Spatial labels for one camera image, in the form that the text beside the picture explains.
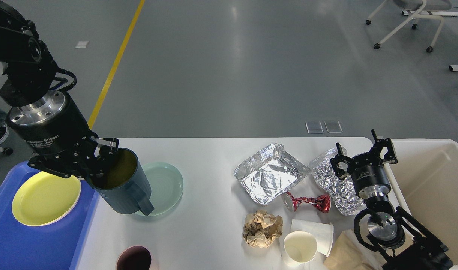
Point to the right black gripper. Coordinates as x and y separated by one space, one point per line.
371 178

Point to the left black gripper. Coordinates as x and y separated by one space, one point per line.
59 135

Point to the dark teal mug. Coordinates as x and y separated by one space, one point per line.
125 186

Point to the mint green plate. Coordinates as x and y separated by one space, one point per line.
167 185

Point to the pink ribbed mug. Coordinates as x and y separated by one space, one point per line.
134 258

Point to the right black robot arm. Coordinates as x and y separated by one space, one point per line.
403 242

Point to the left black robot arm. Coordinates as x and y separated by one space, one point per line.
30 68

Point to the crumpled aluminium foil sheet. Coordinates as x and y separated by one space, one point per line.
341 192

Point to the right floor plate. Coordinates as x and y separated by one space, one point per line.
334 127

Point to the floor plate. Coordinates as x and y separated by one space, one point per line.
314 127
334 127

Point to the crushed red can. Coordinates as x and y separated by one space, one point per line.
321 203

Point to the yellow plate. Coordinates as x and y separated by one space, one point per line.
45 199

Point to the left floor plate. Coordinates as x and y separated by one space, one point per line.
314 127

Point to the beige plastic bin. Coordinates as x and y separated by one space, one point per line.
425 182

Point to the white furniture leg with caster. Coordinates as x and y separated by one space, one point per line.
6 151

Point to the lying white paper cup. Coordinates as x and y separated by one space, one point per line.
323 233

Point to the brown paper bag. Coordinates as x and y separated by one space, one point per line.
347 254

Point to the square aluminium foil tray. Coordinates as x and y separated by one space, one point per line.
269 173

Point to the white floor label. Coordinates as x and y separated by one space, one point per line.
82 44

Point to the blue plastic tray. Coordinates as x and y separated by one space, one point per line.
53 247

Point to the crumpled brown paper ball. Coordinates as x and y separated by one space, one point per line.
261 229

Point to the white rolling chair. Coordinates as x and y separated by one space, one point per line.
420 9

